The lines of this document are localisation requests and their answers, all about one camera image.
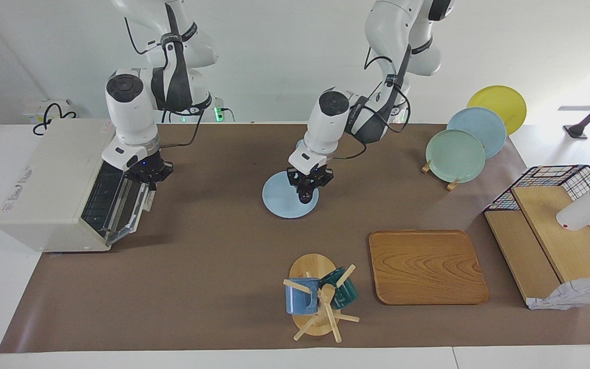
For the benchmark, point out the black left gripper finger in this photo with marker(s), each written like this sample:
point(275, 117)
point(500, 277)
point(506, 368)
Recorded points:
point(296, 187)
point(319, 188)

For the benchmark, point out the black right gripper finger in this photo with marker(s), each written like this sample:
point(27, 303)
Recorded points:
point(152, 184)
point(135, 182)

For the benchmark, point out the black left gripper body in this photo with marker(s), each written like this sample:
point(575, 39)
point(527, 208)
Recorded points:
point(309, 177)

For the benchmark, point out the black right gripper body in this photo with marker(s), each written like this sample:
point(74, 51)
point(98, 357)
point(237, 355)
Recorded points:
point(149, 170)

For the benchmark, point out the dark purple eggplant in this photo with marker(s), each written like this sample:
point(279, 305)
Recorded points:
point(305, 200)

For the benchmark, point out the light blue ridged plate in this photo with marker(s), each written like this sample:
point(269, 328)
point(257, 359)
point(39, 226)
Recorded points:
point(279, 202)

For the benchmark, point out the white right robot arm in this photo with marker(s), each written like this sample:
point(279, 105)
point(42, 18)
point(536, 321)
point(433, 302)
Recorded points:
point(131, 113)

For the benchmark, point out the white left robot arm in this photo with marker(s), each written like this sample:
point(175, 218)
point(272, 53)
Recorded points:
point(325, 128)

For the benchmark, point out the beige toaster oven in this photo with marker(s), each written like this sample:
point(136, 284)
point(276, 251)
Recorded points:
point(54, 174)

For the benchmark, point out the wooden mug tree stand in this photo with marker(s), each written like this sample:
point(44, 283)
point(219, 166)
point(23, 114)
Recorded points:
point(310, 266)

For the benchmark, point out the brown table mat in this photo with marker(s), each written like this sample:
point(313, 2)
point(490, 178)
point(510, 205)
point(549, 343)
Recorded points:
point(223, 266)

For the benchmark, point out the dark green mug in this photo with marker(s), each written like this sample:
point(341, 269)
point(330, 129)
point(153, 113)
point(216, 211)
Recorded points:
point(346, 294)

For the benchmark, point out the blue mug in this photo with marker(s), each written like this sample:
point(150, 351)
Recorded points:
point(300, 302)

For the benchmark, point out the white power strip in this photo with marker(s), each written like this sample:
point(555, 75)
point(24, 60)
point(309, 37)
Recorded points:
point(31, 110)

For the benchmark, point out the wooden plate rack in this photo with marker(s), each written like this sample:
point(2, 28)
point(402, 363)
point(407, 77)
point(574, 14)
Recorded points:
point(451, 185)

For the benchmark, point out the rectangular wooden tray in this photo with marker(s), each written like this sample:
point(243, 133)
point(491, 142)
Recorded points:
point(428, 266)

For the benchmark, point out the pale green plate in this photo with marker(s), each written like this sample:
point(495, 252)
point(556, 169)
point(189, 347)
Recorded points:
point(454, 156)

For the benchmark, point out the light blue smooth plate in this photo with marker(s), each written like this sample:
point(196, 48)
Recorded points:
point(479, 123)

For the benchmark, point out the yellow plate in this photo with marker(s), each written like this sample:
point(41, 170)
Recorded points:
point(500, 100)

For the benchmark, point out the wooden two-tier shelf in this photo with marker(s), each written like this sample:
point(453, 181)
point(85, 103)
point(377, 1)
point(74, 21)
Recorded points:
point(566, 256)

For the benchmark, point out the white cup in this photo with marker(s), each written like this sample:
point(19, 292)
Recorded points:
point(582, 212)

